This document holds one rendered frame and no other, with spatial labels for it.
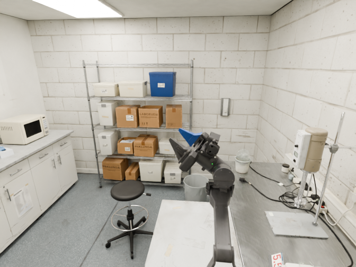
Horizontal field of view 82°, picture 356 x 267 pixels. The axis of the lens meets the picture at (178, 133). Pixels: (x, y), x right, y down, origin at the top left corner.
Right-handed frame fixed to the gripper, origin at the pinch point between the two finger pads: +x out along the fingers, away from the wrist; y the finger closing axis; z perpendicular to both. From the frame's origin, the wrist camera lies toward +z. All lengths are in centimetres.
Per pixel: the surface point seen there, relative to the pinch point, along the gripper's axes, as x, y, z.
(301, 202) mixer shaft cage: -76, -57, -17
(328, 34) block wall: -34, -135, 65
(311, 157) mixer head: -58, -56, 7
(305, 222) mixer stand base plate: -90, -60, -28
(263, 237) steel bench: -70, -40, -41
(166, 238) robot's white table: -27, -20, -70
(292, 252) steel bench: -81, -34, -33
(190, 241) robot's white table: -38, -23, -62
